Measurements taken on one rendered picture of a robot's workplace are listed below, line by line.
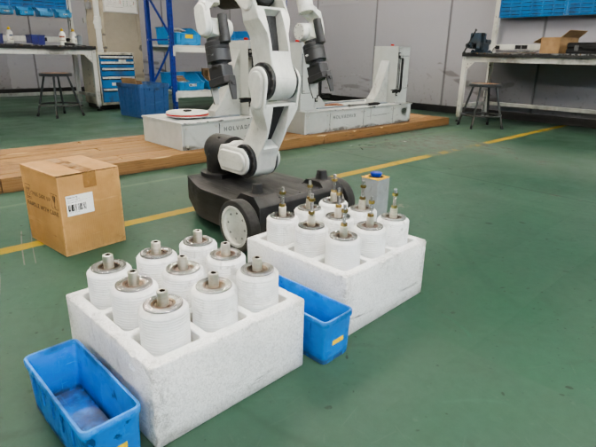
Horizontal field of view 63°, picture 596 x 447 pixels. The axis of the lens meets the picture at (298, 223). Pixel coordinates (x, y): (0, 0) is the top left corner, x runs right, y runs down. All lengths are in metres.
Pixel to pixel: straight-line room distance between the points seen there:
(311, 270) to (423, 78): 6.04
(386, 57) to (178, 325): 4.43
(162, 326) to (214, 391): 0.19
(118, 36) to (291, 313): 6.81
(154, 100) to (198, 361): 5.04
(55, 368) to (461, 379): 0.91
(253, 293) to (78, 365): 0.41
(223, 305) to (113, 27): 6.83
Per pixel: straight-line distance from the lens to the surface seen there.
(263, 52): 1.95
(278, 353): 1.13
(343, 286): 1.25
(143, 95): 5.80
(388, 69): 5.11
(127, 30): 7.74
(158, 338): 0.97
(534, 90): 6.53
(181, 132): 3.38
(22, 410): 1.23
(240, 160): 2.04
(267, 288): 1.07
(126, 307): 1.05
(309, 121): 4.10
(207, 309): 1.01
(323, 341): 1.19
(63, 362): 1.20
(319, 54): 2.10
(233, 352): 1.04
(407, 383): 1.20
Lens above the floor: 0.71
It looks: 19 degrees down
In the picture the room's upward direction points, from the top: 1 degrees clockwise
